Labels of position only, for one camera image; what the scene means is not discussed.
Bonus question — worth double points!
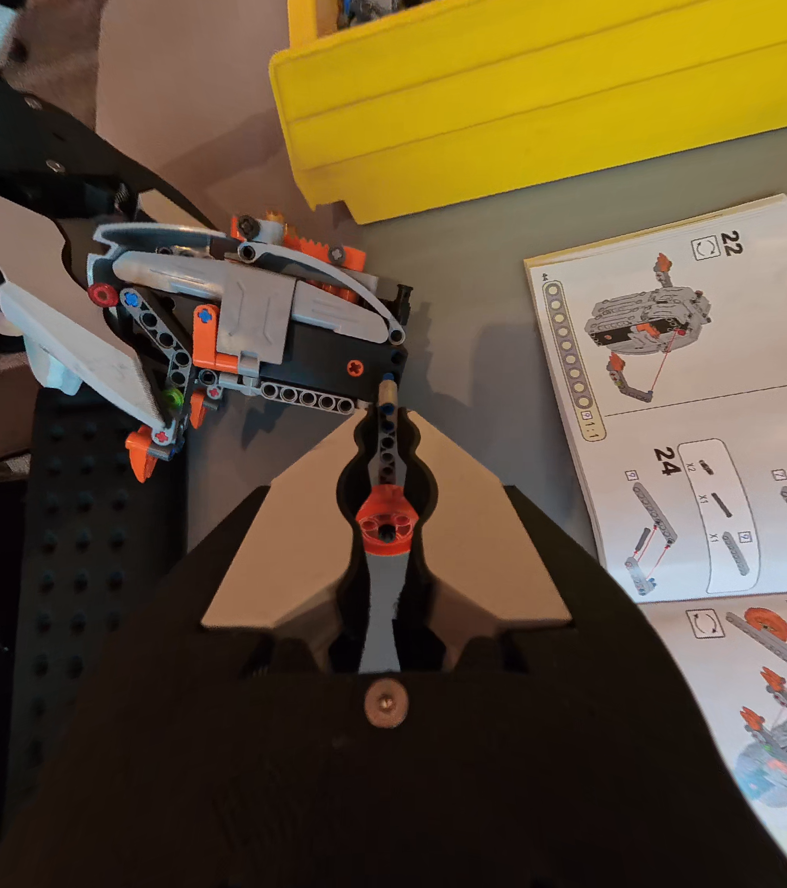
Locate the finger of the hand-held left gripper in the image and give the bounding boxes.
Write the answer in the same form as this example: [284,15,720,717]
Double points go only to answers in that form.
[0,191,167,427]
[135,191,193,230]

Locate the pile of toy building parts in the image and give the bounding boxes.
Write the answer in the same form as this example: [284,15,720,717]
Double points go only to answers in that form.
[331,0,450,29]

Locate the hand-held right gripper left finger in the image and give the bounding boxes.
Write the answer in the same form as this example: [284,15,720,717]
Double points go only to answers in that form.
[200,409,375,672]

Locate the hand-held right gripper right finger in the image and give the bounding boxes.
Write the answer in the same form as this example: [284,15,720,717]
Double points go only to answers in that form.
[403,409,572,661]

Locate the black perforated board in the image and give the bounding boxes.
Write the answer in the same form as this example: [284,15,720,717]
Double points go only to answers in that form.
[8,388,189,820]

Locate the grey beam with orange gear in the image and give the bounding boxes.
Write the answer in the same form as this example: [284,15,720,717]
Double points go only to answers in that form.
[355,373,417,558]

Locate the grey toy robot model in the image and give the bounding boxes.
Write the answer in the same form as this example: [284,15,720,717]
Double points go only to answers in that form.
[87,211,414,483]

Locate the yellow plastic bin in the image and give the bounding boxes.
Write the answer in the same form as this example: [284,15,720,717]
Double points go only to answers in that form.
[268,0,787,226]

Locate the open instruction booklet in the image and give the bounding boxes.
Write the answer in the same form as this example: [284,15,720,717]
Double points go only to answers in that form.
[524,194,787,888]

